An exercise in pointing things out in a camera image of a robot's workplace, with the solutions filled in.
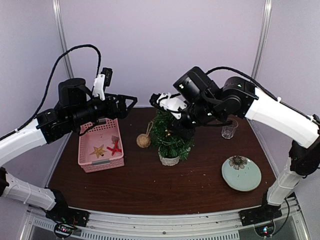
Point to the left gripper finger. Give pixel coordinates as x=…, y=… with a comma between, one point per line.
x=127, y=97
x=131, y=106

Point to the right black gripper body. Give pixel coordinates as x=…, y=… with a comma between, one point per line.
x=186, y=132

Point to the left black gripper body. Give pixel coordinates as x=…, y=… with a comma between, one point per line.
x=109, y=112

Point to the twine ball ornament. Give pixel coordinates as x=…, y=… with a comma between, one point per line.
x=144, y=140

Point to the gold star ornament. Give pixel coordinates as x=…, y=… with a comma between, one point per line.
x=98, y=151

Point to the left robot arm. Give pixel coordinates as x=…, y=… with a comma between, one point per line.
x=77, y=105

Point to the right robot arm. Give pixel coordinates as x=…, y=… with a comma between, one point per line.
x=199, y=101

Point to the small green christmas tree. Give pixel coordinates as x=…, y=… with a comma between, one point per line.
x=172, y=146

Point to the white tree pot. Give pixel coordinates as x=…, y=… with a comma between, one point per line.
x=169, y=162

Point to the red bow ornament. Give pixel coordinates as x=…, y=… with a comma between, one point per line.
x=115, y=149

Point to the pink plastic basket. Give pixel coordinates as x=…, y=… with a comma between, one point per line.
x=106, y=132

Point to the clear drinking glass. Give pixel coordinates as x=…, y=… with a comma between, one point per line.
x=228, y=131

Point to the light green floral plate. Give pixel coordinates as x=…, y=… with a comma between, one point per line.
x=241, y=173

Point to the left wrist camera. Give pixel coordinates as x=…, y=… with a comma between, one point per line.
x=102, y=81

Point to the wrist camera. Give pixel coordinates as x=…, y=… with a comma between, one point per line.
x=169, y=103
x=102, y=81

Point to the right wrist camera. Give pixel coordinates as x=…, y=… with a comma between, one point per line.
x=169, y=103

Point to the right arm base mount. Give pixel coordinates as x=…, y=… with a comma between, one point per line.
x=263, y=221

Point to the aluminium front rail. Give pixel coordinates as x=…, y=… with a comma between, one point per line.
x=222, y=225

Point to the left aluminium frame post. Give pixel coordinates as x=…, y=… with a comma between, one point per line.
x=62, y=37

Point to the aluminium frame post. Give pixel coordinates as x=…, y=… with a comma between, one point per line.
x=62, y=37
x=264, y=31

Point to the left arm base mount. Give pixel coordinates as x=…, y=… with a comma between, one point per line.
x=67, y=220

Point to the right aluminium frame post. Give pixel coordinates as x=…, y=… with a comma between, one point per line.
x=264, y=31

